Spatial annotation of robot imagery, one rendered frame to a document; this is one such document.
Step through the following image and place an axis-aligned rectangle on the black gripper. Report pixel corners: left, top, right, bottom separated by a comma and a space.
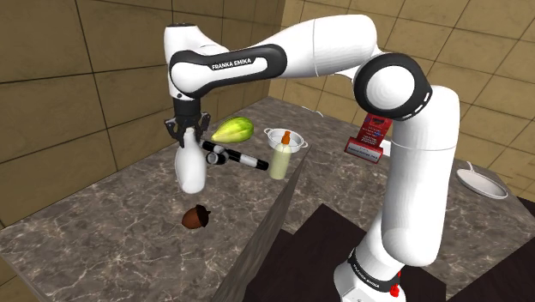
164, 98, 212, 148

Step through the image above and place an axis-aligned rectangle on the white bottle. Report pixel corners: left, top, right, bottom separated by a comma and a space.
174, 127, 207, 195

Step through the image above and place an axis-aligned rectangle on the short black white marker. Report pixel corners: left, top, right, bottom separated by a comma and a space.
205, 150, 230, 166

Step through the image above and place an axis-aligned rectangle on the green yellow squash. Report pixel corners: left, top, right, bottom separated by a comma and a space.
210, 116, 255, 144

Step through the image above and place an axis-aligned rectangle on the long black white marker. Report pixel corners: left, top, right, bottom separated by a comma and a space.
200, 140, 270, 172

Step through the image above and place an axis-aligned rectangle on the brown acorn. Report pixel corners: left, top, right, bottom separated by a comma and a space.
180, 204, 212, 231

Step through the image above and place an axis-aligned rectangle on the pale yellow bottle orange cap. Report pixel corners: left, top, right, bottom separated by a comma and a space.
267, 130, 293, 181

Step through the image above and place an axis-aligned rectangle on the dark robot stand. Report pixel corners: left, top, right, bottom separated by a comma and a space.
242, 196, 535, 302

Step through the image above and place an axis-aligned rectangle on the red box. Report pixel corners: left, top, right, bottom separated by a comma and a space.
343, 112, 394, 165

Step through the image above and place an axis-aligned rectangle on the white plate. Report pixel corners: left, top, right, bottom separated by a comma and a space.
454, 160, 509, 200

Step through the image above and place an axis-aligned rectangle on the white pot with handles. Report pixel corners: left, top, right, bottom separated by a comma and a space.
262, 126, 310, 154

